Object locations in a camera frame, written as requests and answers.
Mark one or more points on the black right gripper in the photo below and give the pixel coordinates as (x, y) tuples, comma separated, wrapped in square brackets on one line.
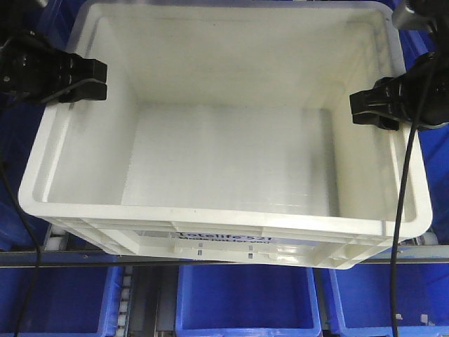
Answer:
[(422, 91)]

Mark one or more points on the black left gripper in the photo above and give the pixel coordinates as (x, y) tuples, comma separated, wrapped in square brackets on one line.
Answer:
[(34, 71)]

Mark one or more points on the white plastic tote bin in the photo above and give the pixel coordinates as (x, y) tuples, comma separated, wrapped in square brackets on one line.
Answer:
[(226, 133)]

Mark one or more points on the blue bin far right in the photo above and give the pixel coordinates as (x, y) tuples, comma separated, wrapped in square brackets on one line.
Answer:
[(434, 143)]

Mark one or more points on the blue bin lower right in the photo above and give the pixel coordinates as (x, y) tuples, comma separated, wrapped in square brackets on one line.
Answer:
[(358, 300)]

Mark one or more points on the blue bin lower left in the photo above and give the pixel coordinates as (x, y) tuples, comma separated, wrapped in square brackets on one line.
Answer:
[(74, 301)]

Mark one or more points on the blue bin lower middle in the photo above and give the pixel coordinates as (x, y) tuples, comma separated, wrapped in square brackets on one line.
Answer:
[(246, 300)]

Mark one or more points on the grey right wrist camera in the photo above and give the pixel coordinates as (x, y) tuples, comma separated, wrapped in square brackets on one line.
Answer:
[(412, 15)]

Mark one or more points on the steel shelf front rail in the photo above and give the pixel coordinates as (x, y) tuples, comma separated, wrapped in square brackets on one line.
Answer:
[(93, 258)]

